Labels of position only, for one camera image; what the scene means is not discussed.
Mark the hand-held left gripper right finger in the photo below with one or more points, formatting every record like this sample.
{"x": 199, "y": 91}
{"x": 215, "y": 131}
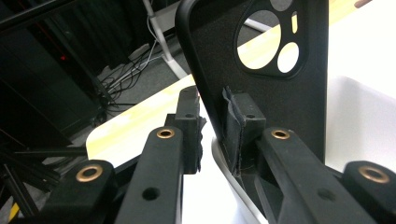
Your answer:
{"x": 246, "y": 124}

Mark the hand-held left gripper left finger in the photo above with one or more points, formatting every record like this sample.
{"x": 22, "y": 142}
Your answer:
{"x": 188, "y": 137}

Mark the black phone case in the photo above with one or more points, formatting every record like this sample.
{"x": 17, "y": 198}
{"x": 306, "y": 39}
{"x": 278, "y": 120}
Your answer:
{"x": 280, "y": 99}

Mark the white plastic storage box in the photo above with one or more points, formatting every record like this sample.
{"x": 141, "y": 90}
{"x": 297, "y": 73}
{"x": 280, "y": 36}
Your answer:
{"x": 361, "y": 130}

